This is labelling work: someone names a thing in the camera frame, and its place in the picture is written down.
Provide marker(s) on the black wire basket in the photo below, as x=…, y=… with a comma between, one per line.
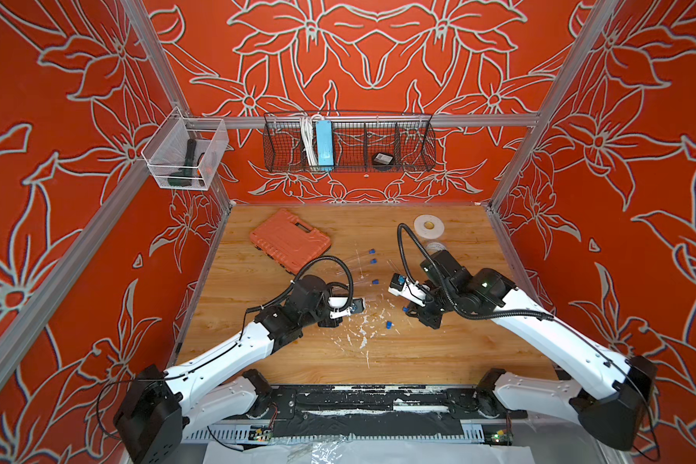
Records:
x=289, y=141

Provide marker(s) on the dark green tool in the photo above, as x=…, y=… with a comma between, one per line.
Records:
x=183, y=176

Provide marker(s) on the light blue box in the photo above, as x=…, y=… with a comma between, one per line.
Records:
x=325, y=145

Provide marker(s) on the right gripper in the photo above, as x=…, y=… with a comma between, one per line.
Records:
x=418, y=312

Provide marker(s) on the orange plastic tool case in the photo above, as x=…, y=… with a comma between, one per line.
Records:
x=289, y=240

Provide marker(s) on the clear packing tape roll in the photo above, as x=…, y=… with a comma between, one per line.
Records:
x=434, y=247

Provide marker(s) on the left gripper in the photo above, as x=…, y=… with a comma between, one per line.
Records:
x=329, y=324

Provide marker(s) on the clear acrylic wall box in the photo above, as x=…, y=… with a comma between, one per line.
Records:
x=185, y=153

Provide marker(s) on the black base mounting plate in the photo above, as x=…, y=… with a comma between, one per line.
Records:
x=365, y=412

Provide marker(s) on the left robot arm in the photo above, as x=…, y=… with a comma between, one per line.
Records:
x=161, y=406

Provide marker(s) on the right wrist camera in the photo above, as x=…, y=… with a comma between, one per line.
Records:
x=401, y=286

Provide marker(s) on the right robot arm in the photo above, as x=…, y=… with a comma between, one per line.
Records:
x=606, y=393

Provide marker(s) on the white foam tape roll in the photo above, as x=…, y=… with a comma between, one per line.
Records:
x=429, y=227

